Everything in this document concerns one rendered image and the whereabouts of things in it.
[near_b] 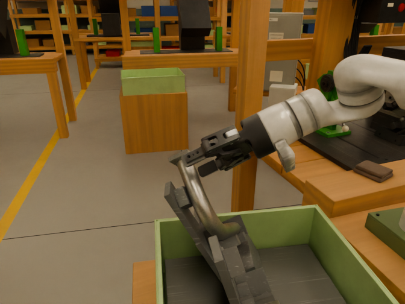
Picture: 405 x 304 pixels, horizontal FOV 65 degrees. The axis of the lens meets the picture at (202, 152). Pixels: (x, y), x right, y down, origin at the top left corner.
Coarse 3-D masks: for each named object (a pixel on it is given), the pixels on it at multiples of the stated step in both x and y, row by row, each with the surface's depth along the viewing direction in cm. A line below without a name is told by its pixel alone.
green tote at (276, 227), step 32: (160, 224) 75; (256, 224) 80; (288, 224) 81; (320, 224) 78; (160, 256) 65; (320, 256) 79; (352, 256) 66; (160, 288) 57; (352, 288) 66; (384, 288) 57
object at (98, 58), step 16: (96, 16) 722; (128, 16) 722; (144, 16) 725; (160, 16) 731; (176, 16) 737; (144, 32) 743; (176, 32) 758; (96, 48) 739; (176, 48) 771; (96, 64) 748
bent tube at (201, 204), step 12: (180, 156) 56; (180, 168) 57; (192, 168) 57; (192, 180) 56; (192, 192) 55; (204, 192) 56; (192, 204) 56; (204, 204) 55; (204, 216) 55; (216, 216) 56; (216, 228) 56; (228, 228) 62
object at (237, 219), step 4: (236, 216) 76; (240, 216) 77; (228, 220) 76; (232, 220) 76; (236, 220) 76; (240, 220) 76; (240, 224) 76; (244, 224) 76; (240, 228) 75; (244, 228) 75; (240, 232) 75
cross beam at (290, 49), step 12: (360, 36) 159; (372, 36) 160; (384, 36) 162; (396, 36) 165; (276, 48) 144; (288, 48) 146; (300, 48) 148; (360, 48) 160; (372, 48) 162; (276, 60) 146
